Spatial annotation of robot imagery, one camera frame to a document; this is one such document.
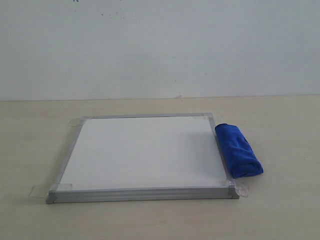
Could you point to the clear tape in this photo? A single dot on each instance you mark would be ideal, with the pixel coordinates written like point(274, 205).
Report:
point(42, 191)
point(217, 118)
point(242, 190)
point(76, 122)

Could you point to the clear tape front right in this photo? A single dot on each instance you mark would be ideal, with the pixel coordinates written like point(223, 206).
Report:
point(242, 190)

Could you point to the clear tape back right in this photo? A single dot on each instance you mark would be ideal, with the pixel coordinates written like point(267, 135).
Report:
point(217, 118)

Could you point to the clear tape back left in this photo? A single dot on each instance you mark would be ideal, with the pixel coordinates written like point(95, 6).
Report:
point(76, 122)

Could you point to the blue microfibre cloth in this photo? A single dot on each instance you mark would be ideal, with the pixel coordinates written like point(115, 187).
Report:
point(239, 156)

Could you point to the clear tape front left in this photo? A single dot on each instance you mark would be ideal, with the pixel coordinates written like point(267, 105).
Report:
point(42, 191)

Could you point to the white board with aluminium frame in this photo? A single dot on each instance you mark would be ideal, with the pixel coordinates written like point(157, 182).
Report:
point(143, 158)

